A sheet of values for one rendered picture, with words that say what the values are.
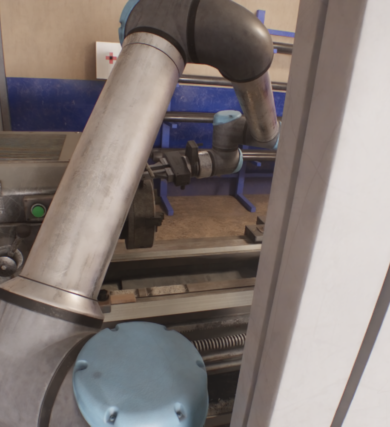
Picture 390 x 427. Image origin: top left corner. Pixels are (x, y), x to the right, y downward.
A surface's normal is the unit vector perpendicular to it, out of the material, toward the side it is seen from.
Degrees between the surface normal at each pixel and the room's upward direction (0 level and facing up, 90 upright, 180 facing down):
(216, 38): 102
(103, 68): 90
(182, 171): 20
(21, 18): 90
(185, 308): 36
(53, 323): 60
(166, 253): 49
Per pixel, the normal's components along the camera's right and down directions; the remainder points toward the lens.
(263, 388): -0.99, -0.02
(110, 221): 0.81, 0.06
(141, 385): 0.16, -0.89
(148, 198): 0.25, -0.36
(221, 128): -0.48, 0.45
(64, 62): 0.28, 0.42
